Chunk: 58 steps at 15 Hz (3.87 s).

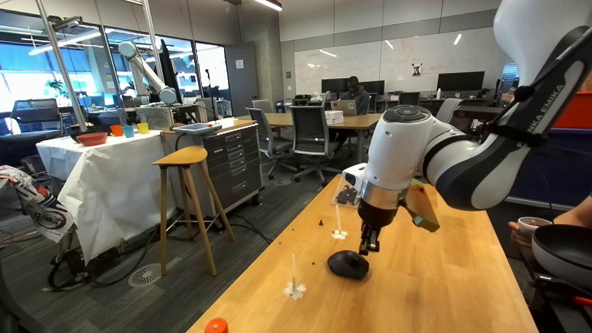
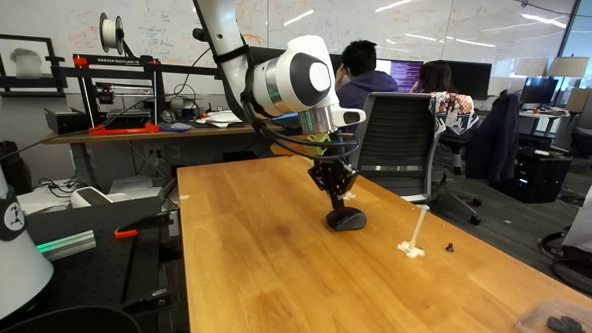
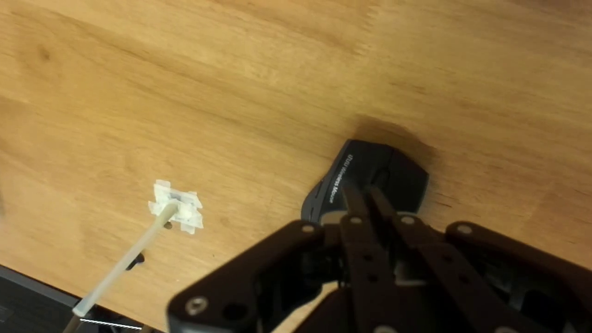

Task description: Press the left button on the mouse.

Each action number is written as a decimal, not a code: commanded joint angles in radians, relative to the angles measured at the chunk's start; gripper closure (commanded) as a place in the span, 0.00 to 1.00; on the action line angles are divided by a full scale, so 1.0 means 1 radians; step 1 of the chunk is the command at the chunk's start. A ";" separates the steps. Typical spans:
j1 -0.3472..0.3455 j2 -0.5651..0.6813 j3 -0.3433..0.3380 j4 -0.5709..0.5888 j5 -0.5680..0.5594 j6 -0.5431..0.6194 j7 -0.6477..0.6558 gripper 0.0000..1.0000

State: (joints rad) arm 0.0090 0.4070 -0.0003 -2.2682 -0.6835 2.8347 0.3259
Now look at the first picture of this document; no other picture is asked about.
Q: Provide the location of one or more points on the blue cup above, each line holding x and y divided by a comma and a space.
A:
128, 132

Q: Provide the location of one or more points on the wide black monitor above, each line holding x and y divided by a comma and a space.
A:
461, 82

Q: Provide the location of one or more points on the small black screw piece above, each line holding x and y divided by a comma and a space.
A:
320, 220

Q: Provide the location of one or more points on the dark office chair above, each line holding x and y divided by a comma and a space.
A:
311, 132
266, 135

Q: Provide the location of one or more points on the red toy block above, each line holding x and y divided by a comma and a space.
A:
216, 326

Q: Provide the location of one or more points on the person in dark top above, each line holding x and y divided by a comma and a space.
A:
355, 96

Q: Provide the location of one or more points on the yellow cup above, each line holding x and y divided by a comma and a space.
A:
142, 128

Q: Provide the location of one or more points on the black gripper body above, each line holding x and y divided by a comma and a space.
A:
377, 215

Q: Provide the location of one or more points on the black computer mouse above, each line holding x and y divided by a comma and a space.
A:
348, 265

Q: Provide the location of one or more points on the table with white cloth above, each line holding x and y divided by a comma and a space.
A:
104, 178

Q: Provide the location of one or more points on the tall white plastic stand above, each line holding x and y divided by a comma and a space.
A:
339, 233

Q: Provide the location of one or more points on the long wooden office table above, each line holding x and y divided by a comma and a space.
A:
357, 120

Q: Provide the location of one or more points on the grey drawer cabinet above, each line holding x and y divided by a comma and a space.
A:
237, 163

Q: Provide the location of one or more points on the light blue robot arm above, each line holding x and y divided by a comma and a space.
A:
148, 70

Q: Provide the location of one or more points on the red bowl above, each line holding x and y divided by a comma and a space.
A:
91, 139

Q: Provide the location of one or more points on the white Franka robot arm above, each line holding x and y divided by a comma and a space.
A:
407, 148

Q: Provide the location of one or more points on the orange cup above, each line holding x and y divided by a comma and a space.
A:
117, 130

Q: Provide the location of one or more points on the person forearm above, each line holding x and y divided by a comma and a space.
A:
575, 215

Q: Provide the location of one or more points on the wooden bar stool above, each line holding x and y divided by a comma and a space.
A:
185, 185

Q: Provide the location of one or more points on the metal pole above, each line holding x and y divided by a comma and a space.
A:
61, 67

